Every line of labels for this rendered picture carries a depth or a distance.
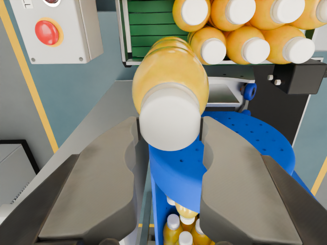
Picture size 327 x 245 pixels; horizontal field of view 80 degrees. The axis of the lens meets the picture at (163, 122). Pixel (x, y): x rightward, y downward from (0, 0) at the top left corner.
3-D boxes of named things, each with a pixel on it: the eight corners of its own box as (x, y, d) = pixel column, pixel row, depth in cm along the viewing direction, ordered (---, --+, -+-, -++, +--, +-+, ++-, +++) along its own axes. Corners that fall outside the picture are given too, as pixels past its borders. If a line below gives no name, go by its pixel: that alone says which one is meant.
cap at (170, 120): (129, 112, 13) (123, 125, 12) (174, 75, 12) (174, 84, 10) (166, 148, 15) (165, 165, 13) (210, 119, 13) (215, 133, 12)
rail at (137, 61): (128, 62, 48) (126, 65, 46) (128, 59, 48) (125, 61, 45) (296, 60, 46) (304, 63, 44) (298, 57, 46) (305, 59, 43)
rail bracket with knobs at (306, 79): (260, 81, 54) (278, 95, 45) (266, 54, 51) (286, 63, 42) (297, 81, 54) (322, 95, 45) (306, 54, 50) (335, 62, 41)
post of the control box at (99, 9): (138, 12, 126) (63, 11, 39) (138, 5, 124) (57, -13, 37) (145, 11, 126) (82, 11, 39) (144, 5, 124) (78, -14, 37)
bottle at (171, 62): (137, 57, 29) (94, 110, 13) (174, 23, 27) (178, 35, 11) (167, 92, 32) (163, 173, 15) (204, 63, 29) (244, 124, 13)
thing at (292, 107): (213, 201, 210) (216, 214, 197) (231, 55, 137) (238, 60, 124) (263, 201, 207) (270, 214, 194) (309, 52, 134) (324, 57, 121)
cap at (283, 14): (305, 2, 30) (313, 1, 28) (286, 27, 32) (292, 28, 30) (285, -12, 29) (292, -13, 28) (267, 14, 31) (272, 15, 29)
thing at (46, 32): (42, 44, 33) (38, 45, 32) (35, 20, 31) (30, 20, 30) (63, 44, 32) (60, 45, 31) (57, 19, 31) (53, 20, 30)
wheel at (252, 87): (241, 101, 49) (249, 103, 48) (245, 84, 47) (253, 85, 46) (247, 96, 52) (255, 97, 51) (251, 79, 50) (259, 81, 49)
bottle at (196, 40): (190, 20, 48) (199, 24, 32) (218, 26, 48) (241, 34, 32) (183, 49, 51) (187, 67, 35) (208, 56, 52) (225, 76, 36)
